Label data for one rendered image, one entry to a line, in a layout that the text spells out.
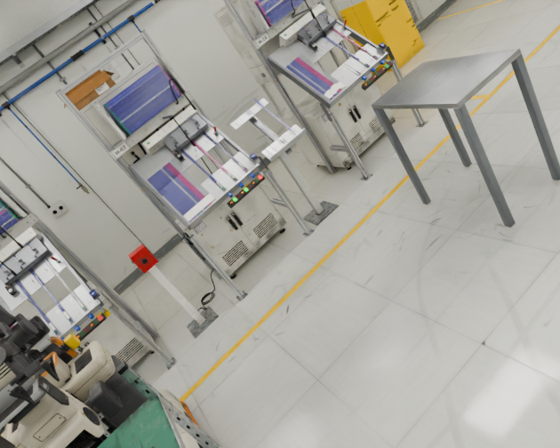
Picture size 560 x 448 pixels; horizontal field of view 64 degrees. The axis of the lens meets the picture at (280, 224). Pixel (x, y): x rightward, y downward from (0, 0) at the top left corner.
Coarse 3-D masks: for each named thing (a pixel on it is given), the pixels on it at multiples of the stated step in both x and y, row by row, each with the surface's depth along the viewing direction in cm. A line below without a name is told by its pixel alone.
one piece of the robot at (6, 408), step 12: (24, 384) 172; (36, 384) 171; (48, 384) 176; (0, 396) 169; (12, 396) 171; (36, 396) 168; (60, 396) 177; (0, 408) 170; (12, 408) 167; (24, 408) 175; (0, 420) 165; (12, 420) 173; (0, 432) 165; (0, 444) 169; (12, 444) 176
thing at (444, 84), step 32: (448, 64) 252; (480, 64) 228; (512, 64) 222; (384, 96) 270; (416, 96) 243; (448, 96) 221; (384, 128) 278; (448, 128) 297; (544, 128) 237; (480, 160) 225; (512, 224) 244
